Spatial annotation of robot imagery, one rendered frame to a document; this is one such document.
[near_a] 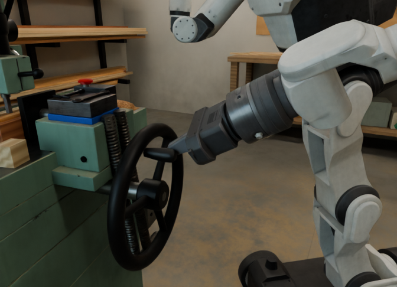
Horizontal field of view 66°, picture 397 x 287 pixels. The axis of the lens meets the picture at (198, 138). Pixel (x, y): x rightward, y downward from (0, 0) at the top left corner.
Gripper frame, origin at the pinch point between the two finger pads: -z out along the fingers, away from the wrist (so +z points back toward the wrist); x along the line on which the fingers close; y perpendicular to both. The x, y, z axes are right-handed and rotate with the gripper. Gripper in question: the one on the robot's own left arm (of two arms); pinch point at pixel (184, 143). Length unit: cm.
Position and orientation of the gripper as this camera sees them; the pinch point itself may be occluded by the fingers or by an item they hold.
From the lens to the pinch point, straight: 53.3
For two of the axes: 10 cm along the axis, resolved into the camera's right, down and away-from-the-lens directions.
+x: 1.7, -5.7, 8.1
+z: 8.2, -3.7, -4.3
